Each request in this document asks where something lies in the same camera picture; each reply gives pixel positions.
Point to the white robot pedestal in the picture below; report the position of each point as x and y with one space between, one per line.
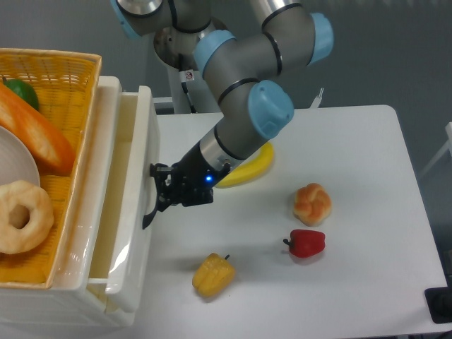
175 49

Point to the green pepper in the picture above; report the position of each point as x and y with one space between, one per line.
23 90

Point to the black device at edge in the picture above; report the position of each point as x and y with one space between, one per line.
439 304

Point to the yellow bell pepper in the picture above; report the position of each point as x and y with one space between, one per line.
213 275

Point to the white drawer cabinet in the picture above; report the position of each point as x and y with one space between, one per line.
69 301

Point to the yellow banana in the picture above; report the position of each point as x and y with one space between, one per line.
250 170

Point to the orange baguette bread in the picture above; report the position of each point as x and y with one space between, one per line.
50 149

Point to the knotted bread roll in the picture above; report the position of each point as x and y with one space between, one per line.
312 204

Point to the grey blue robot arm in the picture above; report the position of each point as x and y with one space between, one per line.
239 75

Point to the white table bracket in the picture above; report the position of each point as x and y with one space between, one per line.
316 103

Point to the yellow woven basket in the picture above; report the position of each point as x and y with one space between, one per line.
65 83

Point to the red bell pepper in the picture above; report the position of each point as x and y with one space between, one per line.
305 243

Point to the white drawer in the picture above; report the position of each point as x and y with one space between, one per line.
121 250

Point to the white plate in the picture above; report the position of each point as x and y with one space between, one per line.
17 162

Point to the beige bagel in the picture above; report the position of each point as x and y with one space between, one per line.
41 216

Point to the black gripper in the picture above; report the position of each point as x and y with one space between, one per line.
188 182

